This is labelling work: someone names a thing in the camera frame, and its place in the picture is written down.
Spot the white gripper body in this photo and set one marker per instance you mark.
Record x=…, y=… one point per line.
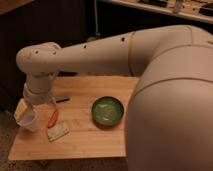
x=36, y=98

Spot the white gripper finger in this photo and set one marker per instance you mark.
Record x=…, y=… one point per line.
x=53, y=104
x=21, y=109

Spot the wooden table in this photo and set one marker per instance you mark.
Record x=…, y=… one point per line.
x=85, y=139

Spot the vertical metal pole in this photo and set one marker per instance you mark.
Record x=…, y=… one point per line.
x=97, y=33

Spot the green ceramic bowl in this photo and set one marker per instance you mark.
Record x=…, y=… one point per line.
x=107, y=111

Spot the orange carrot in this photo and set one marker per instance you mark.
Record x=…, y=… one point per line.
x=53, y=119

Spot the dark grey rectangular block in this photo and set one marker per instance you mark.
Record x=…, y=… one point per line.
x=61, y=99

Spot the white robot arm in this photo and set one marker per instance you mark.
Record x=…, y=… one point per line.
x=169, y=120

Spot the background shelf unit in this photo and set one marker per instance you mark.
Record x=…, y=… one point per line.
x=121, y=16

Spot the white green sponge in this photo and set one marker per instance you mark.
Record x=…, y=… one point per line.
x=57, y=131

